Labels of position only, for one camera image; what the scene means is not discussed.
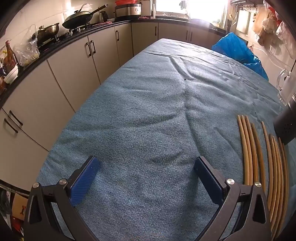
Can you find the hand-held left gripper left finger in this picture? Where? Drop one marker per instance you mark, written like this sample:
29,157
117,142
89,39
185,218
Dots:
84,180

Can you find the gas stove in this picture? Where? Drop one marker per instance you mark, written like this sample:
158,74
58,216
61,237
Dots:
76,29

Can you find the blue plastic bag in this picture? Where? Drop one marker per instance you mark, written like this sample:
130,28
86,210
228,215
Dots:
235,48

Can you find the black countertop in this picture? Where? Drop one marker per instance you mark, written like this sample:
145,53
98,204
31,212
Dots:
171,20

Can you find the dark chopstick caddy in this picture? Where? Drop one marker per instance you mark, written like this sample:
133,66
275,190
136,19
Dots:
229,26

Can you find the white cutting board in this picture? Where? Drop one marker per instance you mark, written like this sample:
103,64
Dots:
242,22

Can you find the white bottle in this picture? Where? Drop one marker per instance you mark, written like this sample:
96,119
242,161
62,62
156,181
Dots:
152,12

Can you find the beige base cabinets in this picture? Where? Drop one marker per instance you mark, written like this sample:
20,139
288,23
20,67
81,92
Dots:
69,60

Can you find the brown glass bottle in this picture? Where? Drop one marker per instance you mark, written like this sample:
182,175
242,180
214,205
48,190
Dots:
10,56

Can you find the silver rice cooker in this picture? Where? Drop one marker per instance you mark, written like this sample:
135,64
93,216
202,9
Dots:
127,10

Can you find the metal kettle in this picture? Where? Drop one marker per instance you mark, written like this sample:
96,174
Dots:
103,16

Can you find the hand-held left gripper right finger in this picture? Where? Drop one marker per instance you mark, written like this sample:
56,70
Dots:
208,180

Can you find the wall rack with hooks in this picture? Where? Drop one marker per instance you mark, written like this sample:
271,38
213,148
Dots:
245,8

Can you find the metal pot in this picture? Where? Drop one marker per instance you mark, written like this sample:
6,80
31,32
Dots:
49,30

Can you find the kitchen window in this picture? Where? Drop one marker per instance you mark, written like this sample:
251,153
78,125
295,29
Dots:
173,7

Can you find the bunch of bamboo chopsticks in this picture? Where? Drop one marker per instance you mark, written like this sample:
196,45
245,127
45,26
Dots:
277,185

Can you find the white bowl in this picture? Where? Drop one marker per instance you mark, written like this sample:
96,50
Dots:
11,74

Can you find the clear hanging plastic bag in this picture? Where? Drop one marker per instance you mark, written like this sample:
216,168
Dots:
270,34

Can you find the cardboard box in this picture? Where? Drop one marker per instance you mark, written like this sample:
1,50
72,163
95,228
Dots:
19,206

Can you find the red basin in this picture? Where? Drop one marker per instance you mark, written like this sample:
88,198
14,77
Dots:
124,2

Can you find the tan hanging bag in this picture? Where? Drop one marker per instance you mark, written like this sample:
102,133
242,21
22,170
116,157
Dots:
260,22

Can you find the clear plastic bag with food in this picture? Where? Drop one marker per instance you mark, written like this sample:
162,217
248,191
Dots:
26,52

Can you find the blue tablecloth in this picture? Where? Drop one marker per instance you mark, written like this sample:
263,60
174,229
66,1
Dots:
150,115

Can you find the pink rag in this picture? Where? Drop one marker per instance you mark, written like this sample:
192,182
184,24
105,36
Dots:
143,17
106,23

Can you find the black wok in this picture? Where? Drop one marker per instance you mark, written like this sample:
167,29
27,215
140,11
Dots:
78,18

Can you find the dark grey utensil holder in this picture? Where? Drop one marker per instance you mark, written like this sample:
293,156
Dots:
285,129

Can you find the glass mug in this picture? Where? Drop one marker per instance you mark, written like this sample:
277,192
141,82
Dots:
286,85

